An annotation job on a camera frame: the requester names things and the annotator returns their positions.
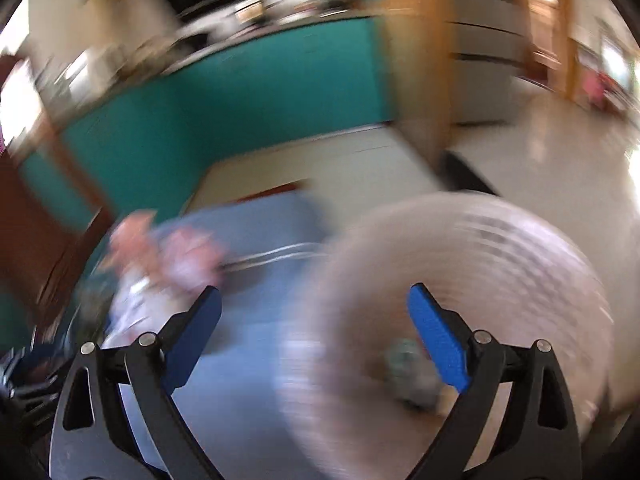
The pink plastic packet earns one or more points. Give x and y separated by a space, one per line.
195 260

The teal kitchen cabinets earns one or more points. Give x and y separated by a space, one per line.
250 85

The blue-grey striped towel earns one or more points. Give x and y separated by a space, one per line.
250 360

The white refrigerator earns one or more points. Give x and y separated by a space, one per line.
485 70

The white plastic basket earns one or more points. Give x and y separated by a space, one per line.
450 260

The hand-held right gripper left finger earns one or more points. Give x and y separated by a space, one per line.
192 340

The wooden glass door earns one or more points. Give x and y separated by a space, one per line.
415 60

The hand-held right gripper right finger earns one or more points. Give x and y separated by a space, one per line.
437 340

